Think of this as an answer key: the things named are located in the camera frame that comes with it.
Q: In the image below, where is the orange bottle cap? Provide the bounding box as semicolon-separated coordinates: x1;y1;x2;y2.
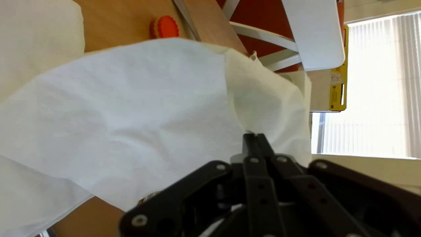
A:
149;15;182;41

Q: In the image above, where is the white tissue sheet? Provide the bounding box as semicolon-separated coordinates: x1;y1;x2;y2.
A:
0;37;314;213

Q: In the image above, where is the crumpled white napkin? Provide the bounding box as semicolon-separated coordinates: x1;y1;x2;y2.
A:
0;155;95;237

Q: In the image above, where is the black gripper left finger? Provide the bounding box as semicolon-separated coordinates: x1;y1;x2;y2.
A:
119;132;287;237

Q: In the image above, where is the orange armchair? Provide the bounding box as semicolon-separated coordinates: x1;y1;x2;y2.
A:
216;0;349;74

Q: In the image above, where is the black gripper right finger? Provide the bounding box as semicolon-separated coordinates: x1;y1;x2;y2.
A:
257;133;421;237

